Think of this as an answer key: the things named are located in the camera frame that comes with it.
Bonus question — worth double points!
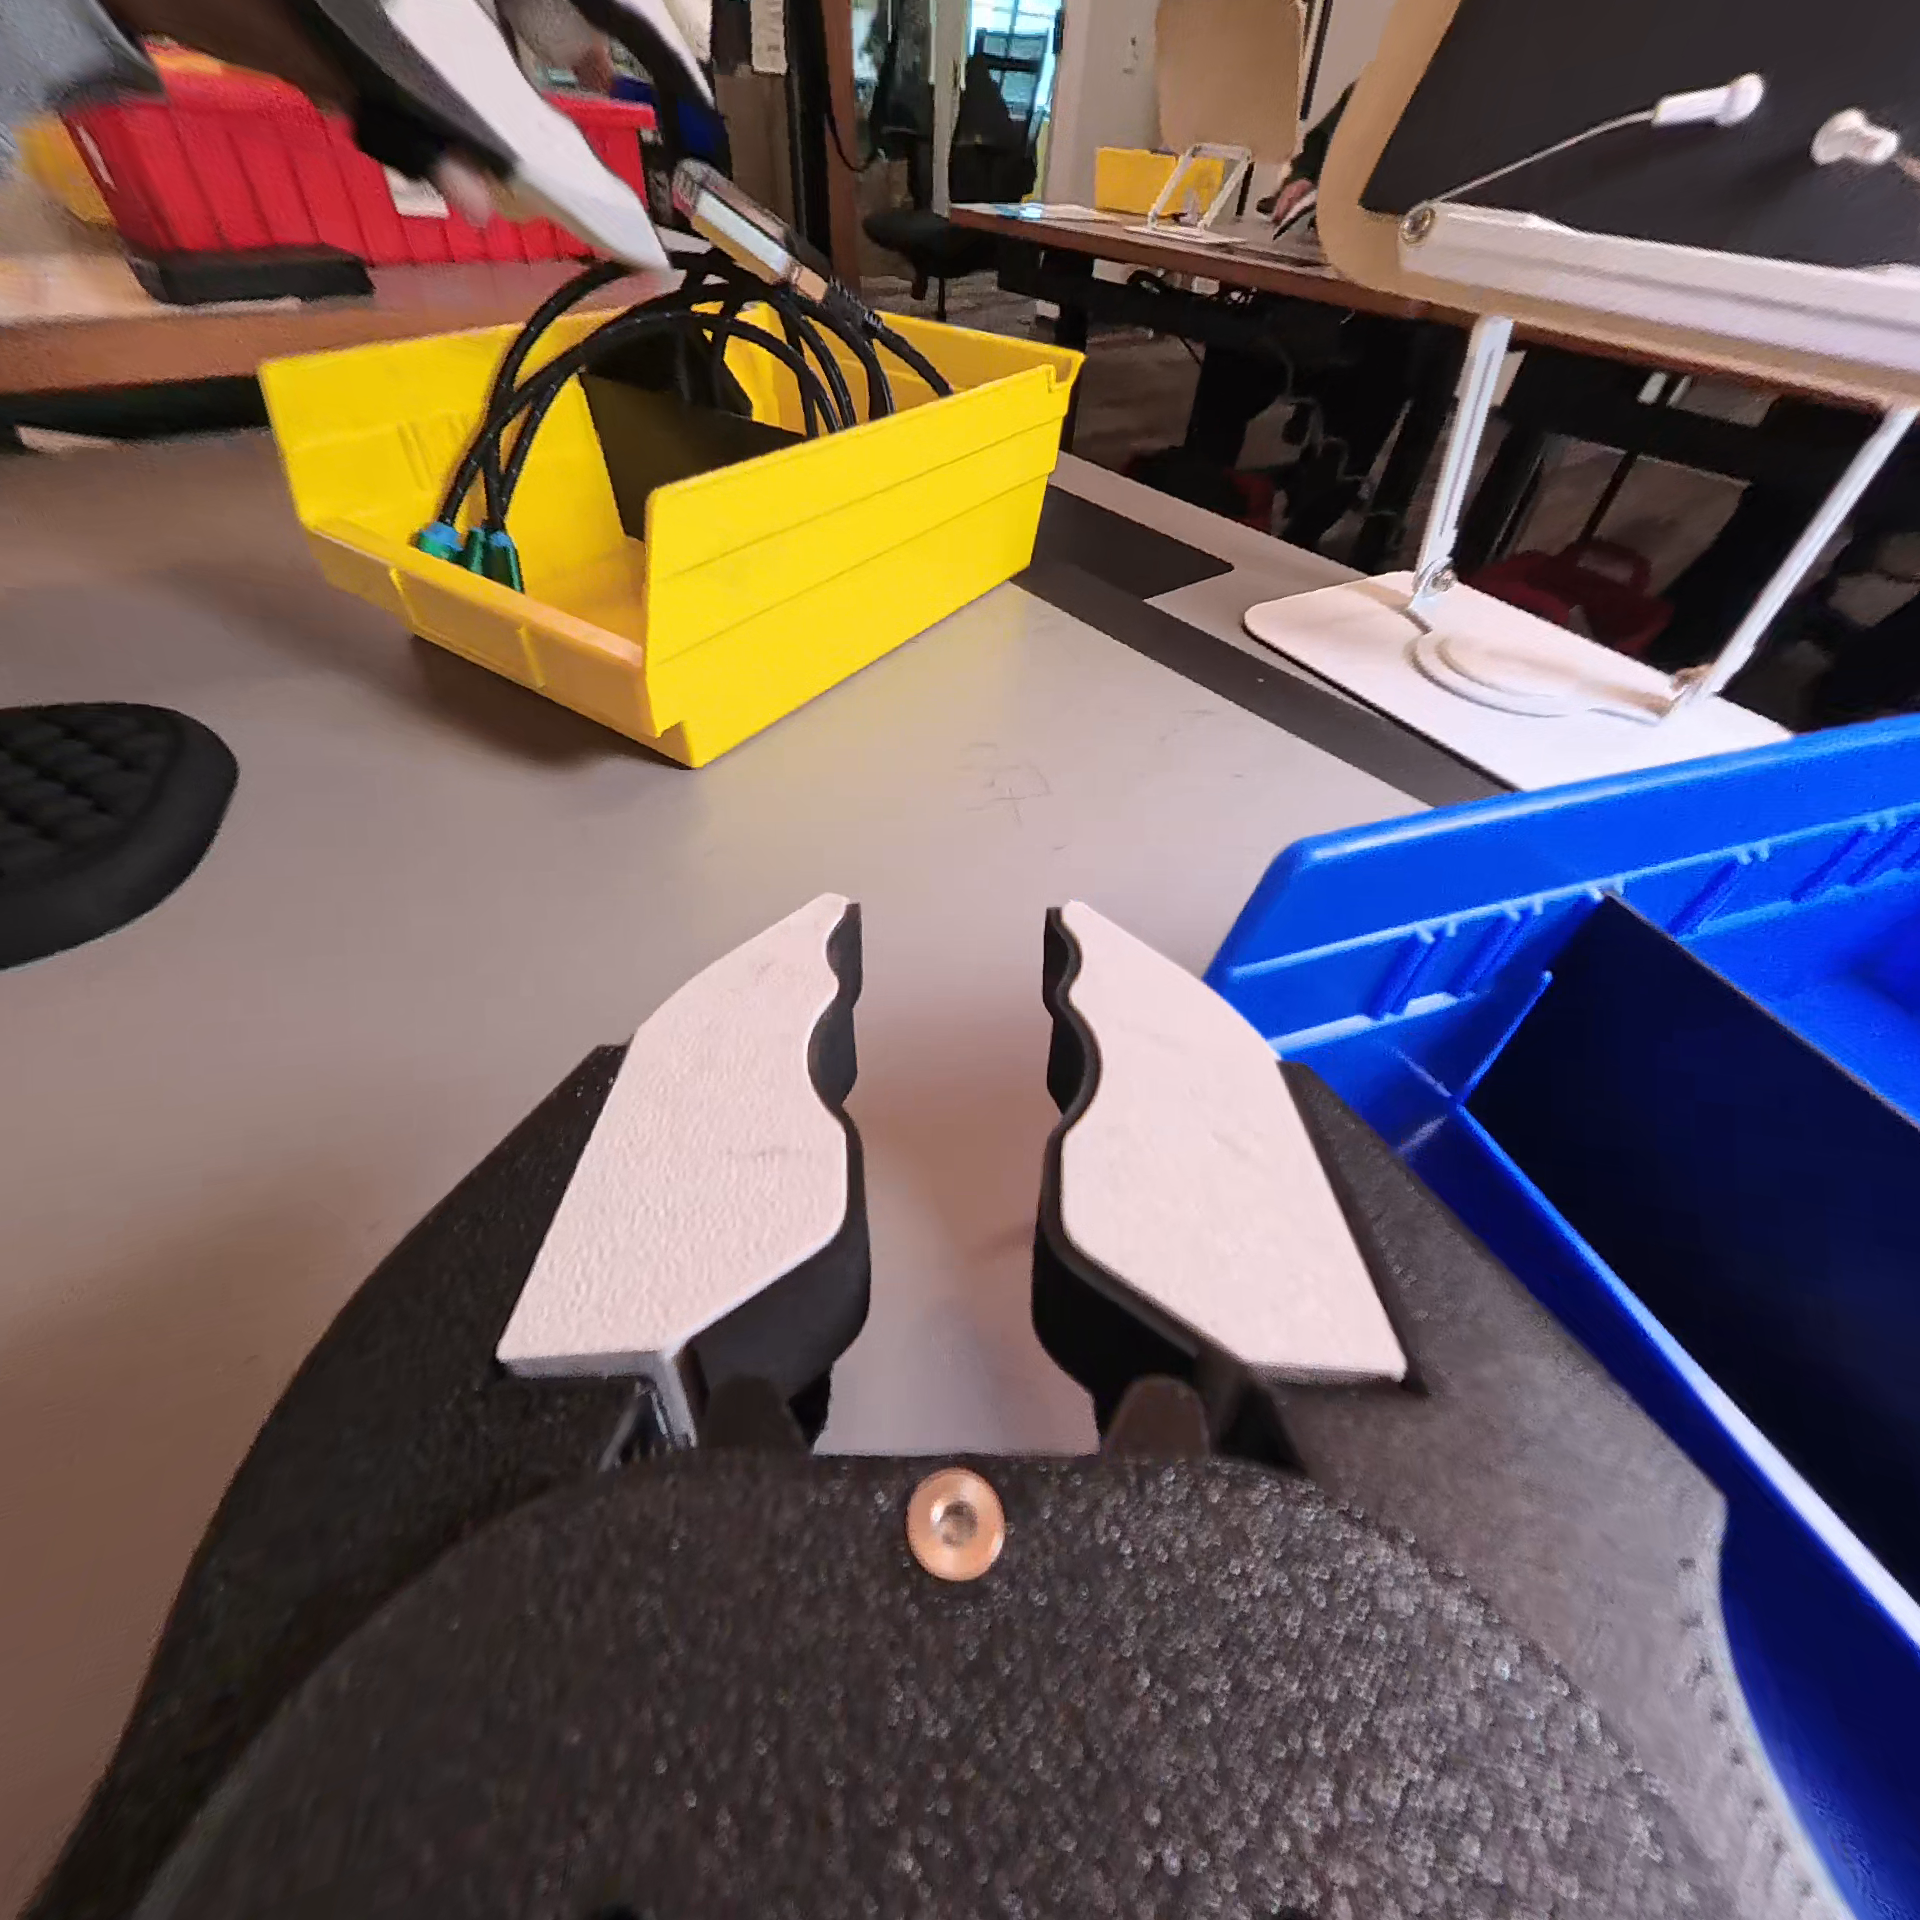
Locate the black office chair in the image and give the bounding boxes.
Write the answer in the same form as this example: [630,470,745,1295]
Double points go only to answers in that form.
[861,51,1045,324]

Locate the grey hdmi switch box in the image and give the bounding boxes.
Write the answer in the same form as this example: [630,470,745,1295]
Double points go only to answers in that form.
[668,157,837,303]

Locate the black bin divider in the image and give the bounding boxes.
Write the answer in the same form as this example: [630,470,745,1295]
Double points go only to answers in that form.
[579,368,803,545]

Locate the grey wood-edged table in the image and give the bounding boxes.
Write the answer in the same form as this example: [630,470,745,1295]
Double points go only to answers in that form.
[0,257,668,446]

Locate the brown standing desk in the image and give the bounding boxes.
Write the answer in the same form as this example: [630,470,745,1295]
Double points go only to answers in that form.
[947,198,1920,497]

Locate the red ribbed bin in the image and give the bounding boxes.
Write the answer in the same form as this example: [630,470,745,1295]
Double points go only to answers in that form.
[62,46,662,268]

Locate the person's left forearm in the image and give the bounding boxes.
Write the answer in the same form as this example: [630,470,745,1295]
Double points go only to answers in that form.
[0,0,164,135]

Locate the black blue braided HDMI cable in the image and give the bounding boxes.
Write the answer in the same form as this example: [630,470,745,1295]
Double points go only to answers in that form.
[420,263,955,569]

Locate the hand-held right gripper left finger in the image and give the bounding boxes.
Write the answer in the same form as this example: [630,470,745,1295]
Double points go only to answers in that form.
[495,891,876,1413]

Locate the black textured pad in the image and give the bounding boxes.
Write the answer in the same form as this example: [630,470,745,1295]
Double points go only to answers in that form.
[0,701,240,971]

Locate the person's left hand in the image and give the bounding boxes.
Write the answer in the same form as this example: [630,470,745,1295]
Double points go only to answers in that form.
[108,0,360,114]

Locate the blue plastic bin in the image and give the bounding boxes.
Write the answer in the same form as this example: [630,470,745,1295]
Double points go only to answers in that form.
[1203,717,1920,1920]

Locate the red storage tote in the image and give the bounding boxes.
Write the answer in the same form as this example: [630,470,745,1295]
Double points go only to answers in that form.
[1466,536,1679,660]

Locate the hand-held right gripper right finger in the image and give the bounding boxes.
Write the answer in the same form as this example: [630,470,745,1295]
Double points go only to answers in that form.
[1034,896,1412,1396]

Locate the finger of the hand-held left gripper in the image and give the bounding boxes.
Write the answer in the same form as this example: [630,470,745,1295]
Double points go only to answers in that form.
[579,0,720,107]
[316,0,671,274]

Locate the yellow plastic bin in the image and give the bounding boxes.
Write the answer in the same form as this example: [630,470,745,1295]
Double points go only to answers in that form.
[1093,144,1200,213]
[258,307,1087,770]

